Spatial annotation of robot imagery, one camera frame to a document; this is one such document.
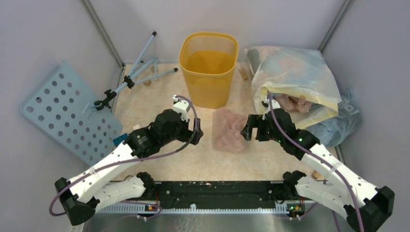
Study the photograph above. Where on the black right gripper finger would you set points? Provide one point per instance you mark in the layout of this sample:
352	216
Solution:
249	133
252	121

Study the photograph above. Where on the light blue perforated board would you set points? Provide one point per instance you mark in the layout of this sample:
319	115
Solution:
63	107

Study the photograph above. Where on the yellow plastic trash bin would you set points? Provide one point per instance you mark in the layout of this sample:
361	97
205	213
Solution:
207	60

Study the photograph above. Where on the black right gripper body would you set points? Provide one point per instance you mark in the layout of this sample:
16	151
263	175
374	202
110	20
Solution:
274	135

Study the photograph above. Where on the blue plastic bag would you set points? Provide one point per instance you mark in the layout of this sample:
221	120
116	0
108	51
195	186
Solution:
333	131

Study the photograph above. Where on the small wooden block back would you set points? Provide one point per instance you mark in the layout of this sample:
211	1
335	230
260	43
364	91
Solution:
243	74

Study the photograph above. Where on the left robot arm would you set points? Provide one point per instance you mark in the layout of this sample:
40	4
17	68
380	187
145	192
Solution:
82	196

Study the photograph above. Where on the pale wooden block left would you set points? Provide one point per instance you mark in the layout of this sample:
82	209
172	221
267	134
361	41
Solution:
135	127

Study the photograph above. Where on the pink plastic trash bag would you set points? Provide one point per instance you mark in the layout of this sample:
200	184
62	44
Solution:
226	131

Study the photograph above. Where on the blue block toy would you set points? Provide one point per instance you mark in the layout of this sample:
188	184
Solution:
120	140

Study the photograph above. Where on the light blue tripod stand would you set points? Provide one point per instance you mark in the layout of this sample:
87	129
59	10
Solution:
129	80

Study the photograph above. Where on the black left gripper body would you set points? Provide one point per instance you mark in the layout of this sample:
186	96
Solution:
182	131

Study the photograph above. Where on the large yellow translucent bag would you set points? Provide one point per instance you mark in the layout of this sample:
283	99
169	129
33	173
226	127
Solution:
298	73

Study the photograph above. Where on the wooden block near tripod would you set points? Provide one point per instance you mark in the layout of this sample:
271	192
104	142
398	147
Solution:
147	83

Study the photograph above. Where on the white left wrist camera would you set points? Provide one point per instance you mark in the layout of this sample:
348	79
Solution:
182	106

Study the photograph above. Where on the wooden cylinder block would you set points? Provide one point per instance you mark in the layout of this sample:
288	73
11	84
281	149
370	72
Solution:
316	176

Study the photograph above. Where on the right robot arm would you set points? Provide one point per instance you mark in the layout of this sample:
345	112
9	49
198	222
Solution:
364	206

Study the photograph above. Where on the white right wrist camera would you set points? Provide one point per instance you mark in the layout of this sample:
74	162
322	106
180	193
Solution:
267	104

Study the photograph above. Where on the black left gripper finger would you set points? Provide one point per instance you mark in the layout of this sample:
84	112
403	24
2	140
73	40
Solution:
191	137
196	125

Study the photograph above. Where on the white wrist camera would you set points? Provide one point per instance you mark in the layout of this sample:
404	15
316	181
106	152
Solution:
182	106
267	104

